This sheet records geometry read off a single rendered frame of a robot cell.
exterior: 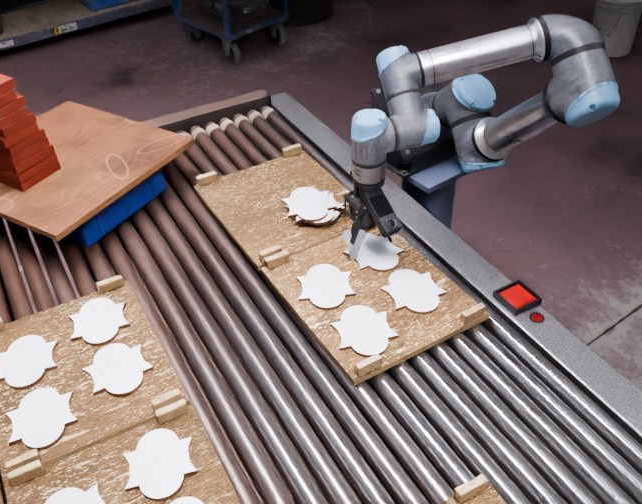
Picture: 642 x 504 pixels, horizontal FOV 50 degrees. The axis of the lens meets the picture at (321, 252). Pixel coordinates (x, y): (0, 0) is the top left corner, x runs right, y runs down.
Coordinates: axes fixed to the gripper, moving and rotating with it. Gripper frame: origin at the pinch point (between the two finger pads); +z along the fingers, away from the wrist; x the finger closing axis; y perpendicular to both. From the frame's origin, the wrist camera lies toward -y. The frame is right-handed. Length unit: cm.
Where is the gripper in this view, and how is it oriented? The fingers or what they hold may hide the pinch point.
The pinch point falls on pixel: (373, 251)
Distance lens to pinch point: 166.7
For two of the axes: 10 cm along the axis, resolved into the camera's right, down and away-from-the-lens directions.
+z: 0.4, 7.9, 6.2
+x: -8.6, 3.5, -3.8
